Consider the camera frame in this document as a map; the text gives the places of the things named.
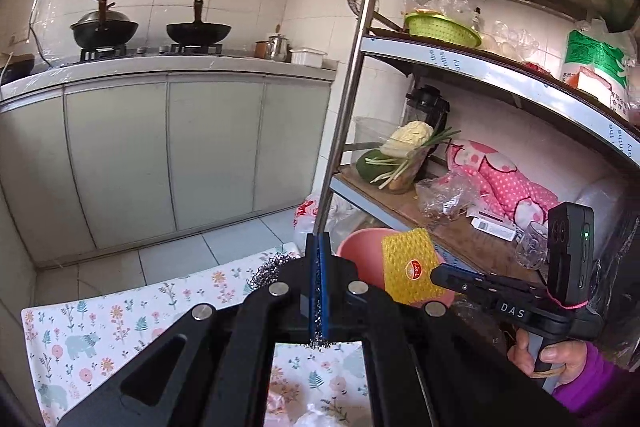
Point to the red white plastic bag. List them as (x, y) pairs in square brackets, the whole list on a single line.
[(307, 214)]

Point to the yellow foam fruit net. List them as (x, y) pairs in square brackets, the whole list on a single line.
[(405, 252)]

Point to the dark green vegetable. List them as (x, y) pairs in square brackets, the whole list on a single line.
[(370, 164)]

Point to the pink dotted cloth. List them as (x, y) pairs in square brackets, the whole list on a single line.
[(500, 187)]

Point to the clear bag of eggs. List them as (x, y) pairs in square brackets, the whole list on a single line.
[(515, 39)]

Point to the white flat box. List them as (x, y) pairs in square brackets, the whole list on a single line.
[(492, 226)]

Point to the person's right forearm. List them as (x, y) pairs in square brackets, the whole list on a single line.
[(595, 382)]

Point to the steel wool scourer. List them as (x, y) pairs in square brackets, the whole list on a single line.
[(270, 268)]

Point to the gas stove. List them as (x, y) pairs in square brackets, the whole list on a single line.
[(150, 52)]

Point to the pink plastic basin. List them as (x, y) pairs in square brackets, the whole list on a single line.
[(360, 252)]

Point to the black wok with lid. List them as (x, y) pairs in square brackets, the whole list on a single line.
[(102, 32)]

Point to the metal shelf rack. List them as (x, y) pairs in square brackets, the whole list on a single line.
[(400, 48)]

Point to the dark rice cooker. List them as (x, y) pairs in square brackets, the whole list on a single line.
[(15, 69)]

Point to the white rectangular container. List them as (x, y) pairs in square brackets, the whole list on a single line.
[(307, 58)]

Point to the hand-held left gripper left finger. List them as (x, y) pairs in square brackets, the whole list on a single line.
[(312, 297)]

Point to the plastic bag of dried goods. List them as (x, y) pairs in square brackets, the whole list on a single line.
[(445, 199)]

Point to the person's right hand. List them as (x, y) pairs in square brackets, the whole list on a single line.
[(565, 362)]

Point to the napa cabbage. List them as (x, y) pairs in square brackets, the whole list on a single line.
[(407, 137)]

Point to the glass cup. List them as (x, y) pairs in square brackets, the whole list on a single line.
[(531, 247)]

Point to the green white sack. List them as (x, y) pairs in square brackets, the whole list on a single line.
[(595, 62)]

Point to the clear plastic container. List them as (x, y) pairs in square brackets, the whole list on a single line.
[(370, 132)]

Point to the floral bear tablecloth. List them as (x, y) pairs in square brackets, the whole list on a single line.
[(100, 332)]

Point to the brown cardboard sheet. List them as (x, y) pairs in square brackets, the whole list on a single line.
[(455, 244)]

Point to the green plastic basket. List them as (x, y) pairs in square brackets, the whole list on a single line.
[(440, 32)]

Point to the green onion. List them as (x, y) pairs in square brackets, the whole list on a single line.
[(400, 164)]

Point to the brown cup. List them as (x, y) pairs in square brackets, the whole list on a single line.
[(260, 50)]

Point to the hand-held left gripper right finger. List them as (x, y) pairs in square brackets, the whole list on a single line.
[(326, 297)]

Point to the black blender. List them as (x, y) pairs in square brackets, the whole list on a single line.
[(427, 104)]

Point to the grey kitchen cabinet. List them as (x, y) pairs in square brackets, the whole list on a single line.
[(125, 157)]

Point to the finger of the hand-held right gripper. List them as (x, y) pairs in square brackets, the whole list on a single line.
[(462, 281)]

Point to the stainless steel kettle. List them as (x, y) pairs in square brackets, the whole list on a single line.
[(276, 49)]

